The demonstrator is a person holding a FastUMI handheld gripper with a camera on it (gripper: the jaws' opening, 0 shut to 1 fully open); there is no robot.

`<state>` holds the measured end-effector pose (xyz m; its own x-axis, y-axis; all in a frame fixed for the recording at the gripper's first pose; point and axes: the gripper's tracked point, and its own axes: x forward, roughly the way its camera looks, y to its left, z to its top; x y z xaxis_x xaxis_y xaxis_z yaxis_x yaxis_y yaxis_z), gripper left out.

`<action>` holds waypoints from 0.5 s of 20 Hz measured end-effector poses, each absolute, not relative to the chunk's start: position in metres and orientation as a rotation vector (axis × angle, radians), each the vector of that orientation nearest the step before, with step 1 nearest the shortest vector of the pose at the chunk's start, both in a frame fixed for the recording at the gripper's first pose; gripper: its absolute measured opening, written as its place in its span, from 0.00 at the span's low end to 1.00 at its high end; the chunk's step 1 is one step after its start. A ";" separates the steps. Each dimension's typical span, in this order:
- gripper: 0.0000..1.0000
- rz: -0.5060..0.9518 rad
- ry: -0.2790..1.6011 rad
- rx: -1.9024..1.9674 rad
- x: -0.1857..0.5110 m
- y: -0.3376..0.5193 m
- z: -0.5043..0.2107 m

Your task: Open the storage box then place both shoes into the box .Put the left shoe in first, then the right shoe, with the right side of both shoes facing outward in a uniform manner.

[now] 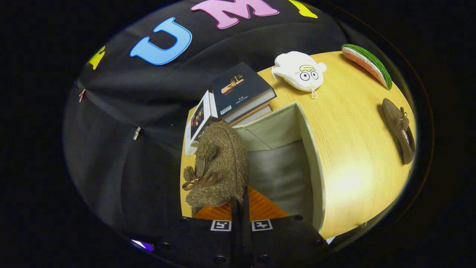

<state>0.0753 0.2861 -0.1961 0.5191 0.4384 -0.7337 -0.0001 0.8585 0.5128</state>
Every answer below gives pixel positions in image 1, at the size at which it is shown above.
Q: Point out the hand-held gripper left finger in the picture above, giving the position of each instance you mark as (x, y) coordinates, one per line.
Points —
(200, 242)

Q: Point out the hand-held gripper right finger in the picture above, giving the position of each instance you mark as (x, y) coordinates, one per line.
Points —
(282, 242)

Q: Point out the grey fabric storage box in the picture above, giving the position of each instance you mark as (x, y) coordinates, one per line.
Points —
(282, 167)

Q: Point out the brown fuzzy shoe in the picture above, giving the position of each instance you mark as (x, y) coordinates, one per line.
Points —
(227, 160)
(399, 130)

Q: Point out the white box-shaped book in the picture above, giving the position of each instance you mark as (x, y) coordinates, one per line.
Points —
(199, 119)

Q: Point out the black backdrop cloth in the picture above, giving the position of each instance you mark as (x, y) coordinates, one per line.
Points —
(122, 156)

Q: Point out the silver clip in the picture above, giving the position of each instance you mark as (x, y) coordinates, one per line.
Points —
(137, 133)

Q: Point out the brown-edged book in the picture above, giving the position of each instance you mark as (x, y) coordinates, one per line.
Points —
(253, 113)

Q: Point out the dark blue hardcover book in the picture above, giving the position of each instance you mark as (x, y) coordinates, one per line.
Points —
(240, 87)

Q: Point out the white plush toy with eyes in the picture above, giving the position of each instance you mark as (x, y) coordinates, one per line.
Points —
(295, 69)

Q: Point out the pink clip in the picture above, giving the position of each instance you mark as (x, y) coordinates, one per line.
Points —
(81, 95)

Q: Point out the watermelon slice plush toy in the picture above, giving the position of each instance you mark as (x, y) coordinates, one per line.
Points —
(368, 63)

